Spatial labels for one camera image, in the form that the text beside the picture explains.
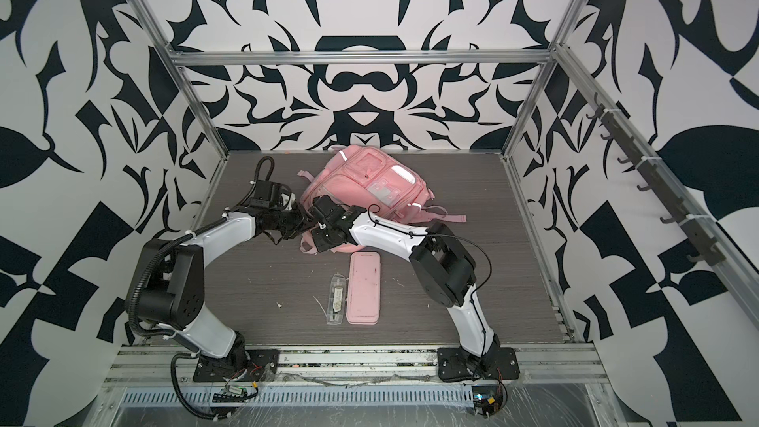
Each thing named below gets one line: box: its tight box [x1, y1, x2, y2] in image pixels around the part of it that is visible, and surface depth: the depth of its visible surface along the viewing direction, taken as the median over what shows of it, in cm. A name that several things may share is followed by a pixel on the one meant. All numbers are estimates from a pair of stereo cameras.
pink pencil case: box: [345, 251, 381, 326], surface depth 86 cm
